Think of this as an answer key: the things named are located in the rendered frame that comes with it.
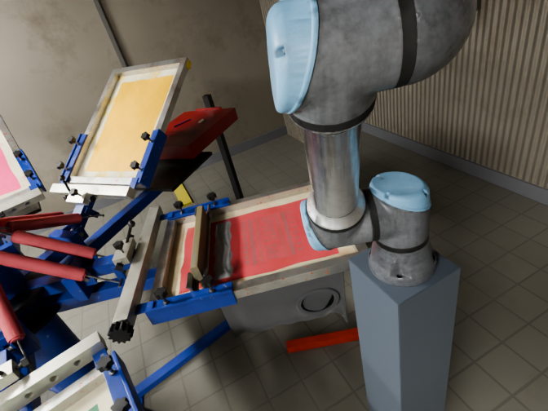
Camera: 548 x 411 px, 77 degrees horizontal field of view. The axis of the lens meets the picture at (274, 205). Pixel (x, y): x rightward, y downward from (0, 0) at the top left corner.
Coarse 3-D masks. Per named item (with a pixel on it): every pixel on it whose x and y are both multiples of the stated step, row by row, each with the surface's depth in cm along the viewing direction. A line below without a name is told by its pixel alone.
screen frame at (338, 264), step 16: (272, 192) 163; (288, 192) 162; (224, 208) 162; (240, 208) 163; (176, 224) 162; (160, 256) 141; (352, 256) 117; (160, 272) 132; (288, 272) 117; (304, 272) 116; (320, 272) 116; (336, 272) 117; (240, 288) 116; (256, 288) 116; (272, 288) 117
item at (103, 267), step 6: (102, 258) 140; (108, 258) 139; (132, 258) 136; (96, 264) 137; (102, 264) 136; (108, 264) 136; (114, 264) 136; (126, 264) 137; (96, 270) 136; (102, 270) 137; (108, 270) 137
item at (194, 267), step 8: (200, 208) 152; (200, 216) 146; (200, 224) 141; (200, 232) 136; (200, 240) 133; (192, 248) 129; (200, 248) 129; (192, 256) 125; (200, 256) 126; (192, 264) 121; (200, 264) 123; (192, 272) 121; (200, 272) 121; (200, 280) 123
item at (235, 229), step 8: (272, 208) 158; (280, 208) 157; (288, 208) 156; (296, 208) 154; (240, 216) 159; (248, 216) 157; (256, 216) 156; (296, 216) 149; (232, 224) 154; (240, 224) 153; (192, 232) 156; (232, 232) 149; (240, 232) 148; (192, 240) 151; (232, 240) 145; (240, 240) 144; (184, 248) 148; (184, 256) 143
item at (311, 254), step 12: (300, 228) 141; (240, 252) 137; (312, 252) 128; (324, 252) 127; (336, 252) 126; (240, 264) 131; (264, 264) 128; (276, 264) 127; (288, 264) 126; (180, 276) 133; (240, 276) 126; (180, 288) 128
